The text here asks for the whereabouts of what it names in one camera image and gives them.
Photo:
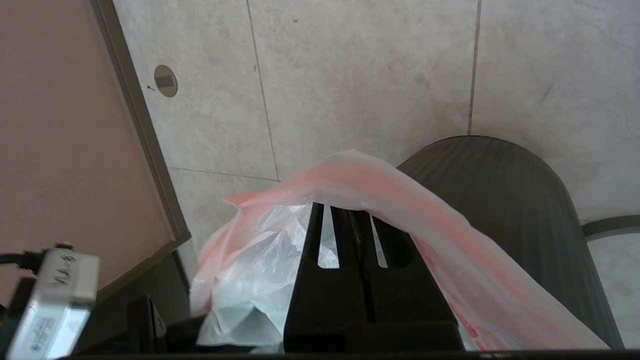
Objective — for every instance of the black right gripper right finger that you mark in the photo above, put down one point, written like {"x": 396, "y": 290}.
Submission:
{"x": 415, "y": 310}

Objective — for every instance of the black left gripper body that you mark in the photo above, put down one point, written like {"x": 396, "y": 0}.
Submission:
{"x": 150, "y": 330}

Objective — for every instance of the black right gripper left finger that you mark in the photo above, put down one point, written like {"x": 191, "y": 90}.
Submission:
{"x": 320, "y": 310}

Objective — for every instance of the black trash bin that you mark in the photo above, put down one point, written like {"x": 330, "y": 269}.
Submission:
{"x": 525, "y": 200}

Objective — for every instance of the round metal floor drain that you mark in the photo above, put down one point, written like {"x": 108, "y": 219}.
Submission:
{"x": 166, "y": 81}

